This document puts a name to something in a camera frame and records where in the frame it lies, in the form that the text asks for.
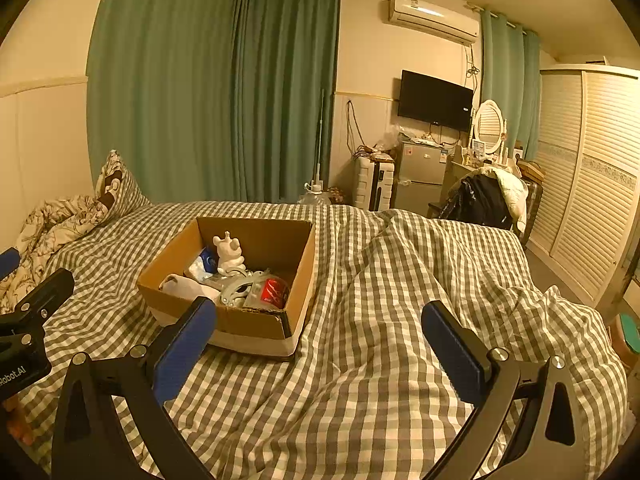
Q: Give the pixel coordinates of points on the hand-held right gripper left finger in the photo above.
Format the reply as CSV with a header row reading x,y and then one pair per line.
x,y
182,347

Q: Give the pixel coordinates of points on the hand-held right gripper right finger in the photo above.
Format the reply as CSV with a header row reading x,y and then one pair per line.
x,y
452,355

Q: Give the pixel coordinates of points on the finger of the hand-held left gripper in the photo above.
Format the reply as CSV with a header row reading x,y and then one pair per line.
x,y
7,262
52,287

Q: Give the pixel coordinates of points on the white sock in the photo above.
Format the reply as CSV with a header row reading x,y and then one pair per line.
x,y
187,286

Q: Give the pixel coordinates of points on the grey-green band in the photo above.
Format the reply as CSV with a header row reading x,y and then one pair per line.
x,y
235,287

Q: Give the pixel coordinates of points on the brown cardboard box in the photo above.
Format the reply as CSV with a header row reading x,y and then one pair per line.
x,y
260,322

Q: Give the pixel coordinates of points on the white bunny figurine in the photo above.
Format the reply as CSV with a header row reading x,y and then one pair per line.
x,y
229,255

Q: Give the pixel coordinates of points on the person's left hand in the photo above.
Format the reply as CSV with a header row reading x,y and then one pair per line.
x,y
14,422

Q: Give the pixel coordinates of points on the floral duvet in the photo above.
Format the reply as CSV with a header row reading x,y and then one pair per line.
x,y
50,225

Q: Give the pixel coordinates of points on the checked blanket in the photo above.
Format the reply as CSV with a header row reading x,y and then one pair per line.
x,y
380,310

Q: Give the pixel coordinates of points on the checked floral pillow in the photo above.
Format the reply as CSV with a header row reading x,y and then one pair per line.
x,y
117,182

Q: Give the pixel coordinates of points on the black jacket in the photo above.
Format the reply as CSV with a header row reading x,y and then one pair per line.
x,y
480,202

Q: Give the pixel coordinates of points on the teal bin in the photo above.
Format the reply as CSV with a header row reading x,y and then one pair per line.
x,y
630,332

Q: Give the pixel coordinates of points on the silver fridge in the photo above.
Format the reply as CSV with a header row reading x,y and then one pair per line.
x,y
420,175

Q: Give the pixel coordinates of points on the dressing table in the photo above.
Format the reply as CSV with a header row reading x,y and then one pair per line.
x,y
457,170

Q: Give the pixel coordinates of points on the white suitcase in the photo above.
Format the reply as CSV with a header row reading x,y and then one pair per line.
x,y
372,185

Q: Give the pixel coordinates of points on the clear water bottle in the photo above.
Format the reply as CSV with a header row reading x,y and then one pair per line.
x,y
316,195

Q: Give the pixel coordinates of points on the clear plastic bag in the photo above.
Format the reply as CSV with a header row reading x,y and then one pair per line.
x,y
392,142

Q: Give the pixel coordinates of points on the white louvered wardrobe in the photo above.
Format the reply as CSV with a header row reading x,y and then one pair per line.
x,y
585,175

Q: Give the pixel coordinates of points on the white oval mirror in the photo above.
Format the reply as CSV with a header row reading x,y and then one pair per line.
x,y
489,125

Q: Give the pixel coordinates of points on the wide green curtain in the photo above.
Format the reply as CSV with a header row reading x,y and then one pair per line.
x,y
200,85

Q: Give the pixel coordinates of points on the mop pole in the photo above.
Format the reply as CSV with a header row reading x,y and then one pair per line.
x,y
320,135

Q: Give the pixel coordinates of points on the black television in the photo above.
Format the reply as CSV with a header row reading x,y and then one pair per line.
x,y
435,100

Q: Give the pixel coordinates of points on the narrow green curtain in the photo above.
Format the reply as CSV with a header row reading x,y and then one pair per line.
x,y
510,85

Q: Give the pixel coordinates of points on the white air conditioner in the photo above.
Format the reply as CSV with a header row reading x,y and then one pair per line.
x,y
432,17

